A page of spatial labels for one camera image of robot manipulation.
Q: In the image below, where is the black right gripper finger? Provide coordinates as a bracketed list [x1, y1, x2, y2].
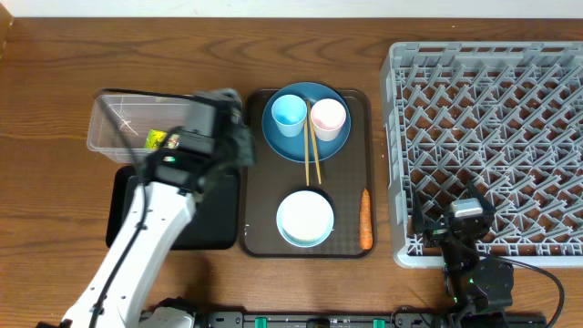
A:
[412, 191, 425, 234]
[466, 181, 496, 214]

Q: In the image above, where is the orange carrot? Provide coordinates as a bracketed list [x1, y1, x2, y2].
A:
[359, 189, 373, 251]

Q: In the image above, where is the light blue cup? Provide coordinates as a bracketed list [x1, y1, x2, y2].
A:
[271, 95, 307, 138]

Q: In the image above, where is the light blue bowl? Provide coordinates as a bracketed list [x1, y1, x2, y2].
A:
[276, 190, 334, 248]

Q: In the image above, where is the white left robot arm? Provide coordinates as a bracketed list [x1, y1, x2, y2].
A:
[59, 88, 255, 327]

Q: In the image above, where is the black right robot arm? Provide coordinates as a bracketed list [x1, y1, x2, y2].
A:
[412, 183, 514, 327]

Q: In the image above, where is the black food waste tray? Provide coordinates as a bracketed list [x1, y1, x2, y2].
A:
[106, 166, 240, 251]

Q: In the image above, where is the clear plastic waste bin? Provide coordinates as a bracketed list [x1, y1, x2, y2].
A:
[87, 94, 189, 164]

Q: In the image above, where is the grey dishwasher rack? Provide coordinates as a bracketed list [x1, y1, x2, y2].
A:
[380, 42, 582, 269]

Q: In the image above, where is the yellow green wrapper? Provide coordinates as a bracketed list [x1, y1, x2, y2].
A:
[144, 129, 167, 149]

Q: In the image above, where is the brown serving tray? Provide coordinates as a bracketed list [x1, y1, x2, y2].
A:
[239, 89, 374, 259]

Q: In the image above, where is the dark blue plate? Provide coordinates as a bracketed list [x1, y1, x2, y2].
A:
[261, 82, 352, 162]

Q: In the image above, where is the pink cup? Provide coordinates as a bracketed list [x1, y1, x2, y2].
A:
[311, 98, 347, 141]

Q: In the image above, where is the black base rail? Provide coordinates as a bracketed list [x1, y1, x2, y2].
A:
[136, 310, 547, 328]

